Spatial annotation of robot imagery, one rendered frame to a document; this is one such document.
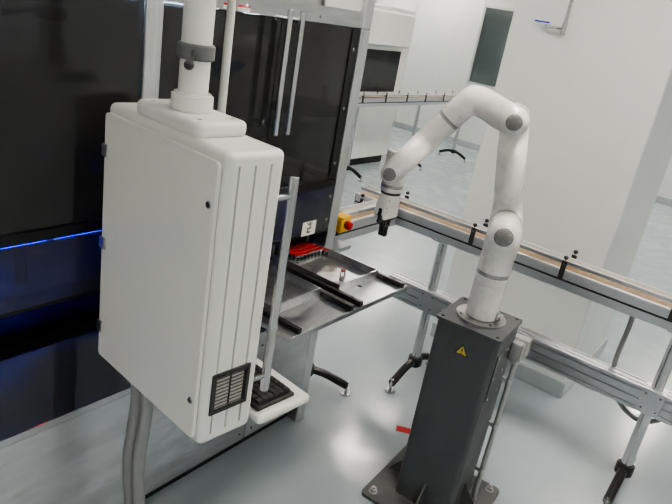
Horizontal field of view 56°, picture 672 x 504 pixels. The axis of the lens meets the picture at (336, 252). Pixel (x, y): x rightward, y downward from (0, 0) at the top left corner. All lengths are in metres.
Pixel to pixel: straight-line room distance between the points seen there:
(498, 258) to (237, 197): 1.19
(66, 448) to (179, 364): 0.69
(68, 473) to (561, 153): 2.75
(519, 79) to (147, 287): 2.56
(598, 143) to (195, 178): 2.52
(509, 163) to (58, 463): 1.75
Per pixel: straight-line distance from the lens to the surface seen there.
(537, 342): 3.20
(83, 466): 2.30
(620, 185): 3.54
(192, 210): 1.44
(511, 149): 2.28
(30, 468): 2.17
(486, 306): 2.40
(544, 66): 3.64
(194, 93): 1.52
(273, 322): 1.64
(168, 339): 1.62
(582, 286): 3.03
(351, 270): 2.58
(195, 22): 1.51
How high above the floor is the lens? 1.87
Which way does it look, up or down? 21 degrees down
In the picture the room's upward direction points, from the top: 10 degrees clockwise
